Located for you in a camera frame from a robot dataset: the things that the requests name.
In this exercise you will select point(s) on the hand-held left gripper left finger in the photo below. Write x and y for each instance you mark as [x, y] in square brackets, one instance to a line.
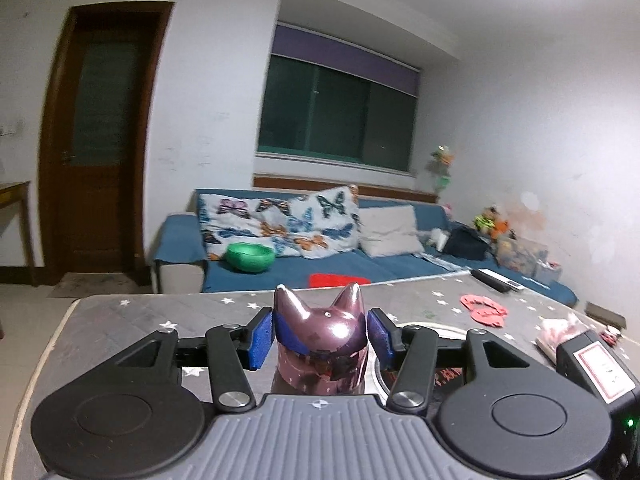
[260, 342]

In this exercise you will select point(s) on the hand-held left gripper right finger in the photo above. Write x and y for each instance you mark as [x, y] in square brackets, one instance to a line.
[380, 340]

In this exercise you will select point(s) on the pink metallic cat-ear bottle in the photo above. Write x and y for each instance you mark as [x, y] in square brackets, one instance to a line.
[325, 330]

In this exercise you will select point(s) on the small red toy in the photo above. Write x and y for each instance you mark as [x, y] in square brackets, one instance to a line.
[611, 336]

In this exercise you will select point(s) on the clear plastic bag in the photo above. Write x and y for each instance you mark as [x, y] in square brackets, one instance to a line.
[560, 335]

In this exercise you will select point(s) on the grey low box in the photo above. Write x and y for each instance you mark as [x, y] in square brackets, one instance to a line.
[605, 314]

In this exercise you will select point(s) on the red cushion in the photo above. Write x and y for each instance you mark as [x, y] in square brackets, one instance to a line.
[340, 281]

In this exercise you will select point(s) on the round black induction cooker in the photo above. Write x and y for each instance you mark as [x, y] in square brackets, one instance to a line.
[450, 375]

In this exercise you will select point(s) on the blue sofa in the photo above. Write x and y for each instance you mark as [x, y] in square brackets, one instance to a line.
[350, 265]

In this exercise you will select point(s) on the green bowl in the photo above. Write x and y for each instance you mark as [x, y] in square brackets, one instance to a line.
[250, 259]

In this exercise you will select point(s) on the pink paper cutout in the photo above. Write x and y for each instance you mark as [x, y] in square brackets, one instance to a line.
[490, 317]
[475, 301]

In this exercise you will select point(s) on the small clear storage box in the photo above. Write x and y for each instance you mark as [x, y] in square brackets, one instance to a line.
[549, 272]

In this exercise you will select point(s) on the grey pillow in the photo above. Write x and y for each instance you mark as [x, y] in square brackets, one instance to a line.
[390, 230]

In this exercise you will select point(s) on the white plush toy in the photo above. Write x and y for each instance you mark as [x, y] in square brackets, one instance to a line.
[438, 238]

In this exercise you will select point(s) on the white remote control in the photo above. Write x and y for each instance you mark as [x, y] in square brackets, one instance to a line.
[507, 280]

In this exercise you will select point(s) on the butterfly print pillow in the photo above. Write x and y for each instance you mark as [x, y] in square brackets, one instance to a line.
[235, 220]
[325, 220]

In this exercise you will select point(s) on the black bag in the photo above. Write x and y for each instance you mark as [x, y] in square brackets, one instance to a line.
[465, 244]

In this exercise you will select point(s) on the large clear storage box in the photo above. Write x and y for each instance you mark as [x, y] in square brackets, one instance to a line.
[520, 255]

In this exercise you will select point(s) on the grey star-print tablecloth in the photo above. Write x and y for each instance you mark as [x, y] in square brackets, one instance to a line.
[125, 320]

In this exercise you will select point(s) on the teddy bear plush toy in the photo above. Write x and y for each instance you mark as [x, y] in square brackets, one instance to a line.
[487, 221]

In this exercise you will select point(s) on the grey door mat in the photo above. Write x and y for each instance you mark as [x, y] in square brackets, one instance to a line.
[95, 285]

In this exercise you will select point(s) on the artificial flower decoration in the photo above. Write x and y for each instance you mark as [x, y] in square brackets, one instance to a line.
[440, 165]

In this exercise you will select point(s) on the brown wooden door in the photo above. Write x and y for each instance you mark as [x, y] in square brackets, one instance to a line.
[100, 185]

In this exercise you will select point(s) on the dark glass window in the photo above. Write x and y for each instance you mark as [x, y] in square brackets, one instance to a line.
[310, 110]

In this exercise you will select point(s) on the purple roller blind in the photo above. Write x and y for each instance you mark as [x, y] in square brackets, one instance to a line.
[340, 55]

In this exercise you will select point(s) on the wooden side table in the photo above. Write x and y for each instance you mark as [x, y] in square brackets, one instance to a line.
[12, 192]

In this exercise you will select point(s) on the white wall socket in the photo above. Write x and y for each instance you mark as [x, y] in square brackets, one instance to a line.
[7, 128]

